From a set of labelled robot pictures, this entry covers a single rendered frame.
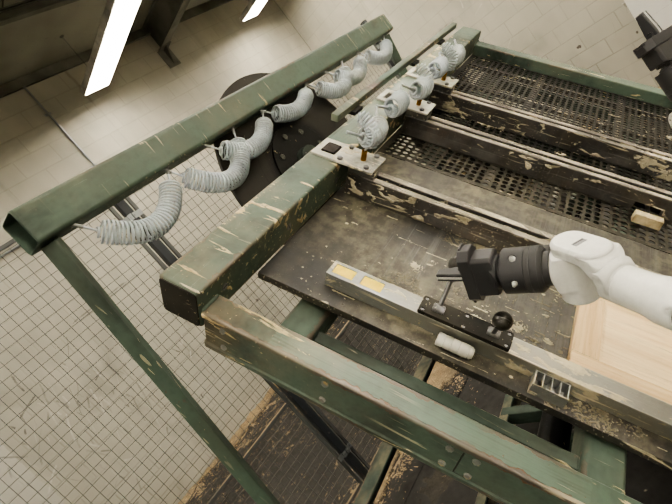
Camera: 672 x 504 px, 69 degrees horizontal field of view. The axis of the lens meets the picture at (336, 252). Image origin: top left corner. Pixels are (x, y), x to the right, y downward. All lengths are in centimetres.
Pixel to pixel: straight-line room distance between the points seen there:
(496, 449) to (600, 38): 594
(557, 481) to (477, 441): 13
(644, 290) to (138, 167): 123
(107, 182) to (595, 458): 128
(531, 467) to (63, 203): 116
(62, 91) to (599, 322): 577
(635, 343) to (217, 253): 93
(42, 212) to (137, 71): 537
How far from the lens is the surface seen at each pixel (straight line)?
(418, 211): 135
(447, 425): 90
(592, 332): 123
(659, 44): 136
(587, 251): 88
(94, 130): 609
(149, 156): 151
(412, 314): 107
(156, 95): 653
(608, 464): 111
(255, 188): 173
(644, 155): 201
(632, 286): 84
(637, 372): 121
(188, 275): 100
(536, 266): 92
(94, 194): 140
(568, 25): 659
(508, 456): 92
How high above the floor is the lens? 188
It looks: 11 degrees down
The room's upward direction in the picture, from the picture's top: 39 degrees counter-clockwise
